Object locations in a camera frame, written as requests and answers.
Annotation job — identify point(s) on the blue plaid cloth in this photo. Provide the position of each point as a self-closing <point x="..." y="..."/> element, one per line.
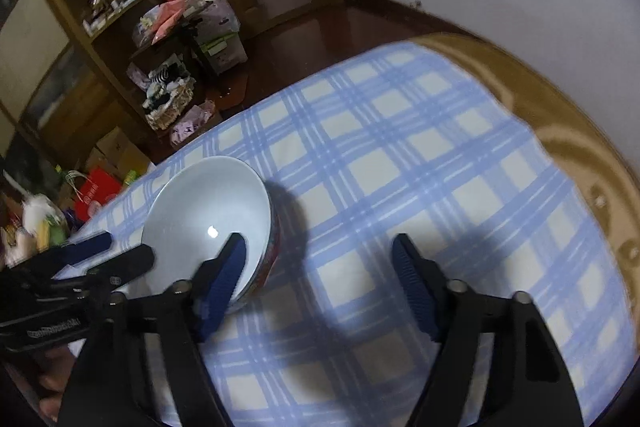
<point x="395" y="140"/>

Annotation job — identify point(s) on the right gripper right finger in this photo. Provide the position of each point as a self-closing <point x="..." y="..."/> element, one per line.
<point x="528" y="381"/>

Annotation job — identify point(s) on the red patterned bowl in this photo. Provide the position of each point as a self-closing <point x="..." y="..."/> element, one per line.
<point x="197" y="211"/>

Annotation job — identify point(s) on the wicker basket with items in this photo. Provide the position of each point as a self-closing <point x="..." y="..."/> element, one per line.
<point x="164" y="102"/>

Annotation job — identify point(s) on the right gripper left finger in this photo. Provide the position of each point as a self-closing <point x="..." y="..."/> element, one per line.
<point x="110" y="383"/>

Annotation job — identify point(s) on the plush toy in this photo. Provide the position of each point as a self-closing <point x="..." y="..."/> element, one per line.
<point x="29" y="227"/>

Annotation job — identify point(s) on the small black side table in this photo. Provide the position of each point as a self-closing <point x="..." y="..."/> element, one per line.
<point x="208" y="30"/>

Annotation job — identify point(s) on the person left hand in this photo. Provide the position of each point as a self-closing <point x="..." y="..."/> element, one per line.
<point x="41" y="378"/>

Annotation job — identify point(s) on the wooden wardrobe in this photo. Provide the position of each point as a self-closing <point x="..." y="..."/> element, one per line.
<point x="63" y="75"/>

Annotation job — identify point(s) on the red paper bag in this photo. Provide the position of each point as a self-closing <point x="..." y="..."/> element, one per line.
<point x="92" y="191"/>

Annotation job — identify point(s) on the brown patterned blanket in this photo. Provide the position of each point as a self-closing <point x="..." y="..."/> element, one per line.
<point x="568" y="135"/>

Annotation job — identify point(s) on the cardboard box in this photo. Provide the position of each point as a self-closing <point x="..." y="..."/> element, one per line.
<point x="122" y="154"/>

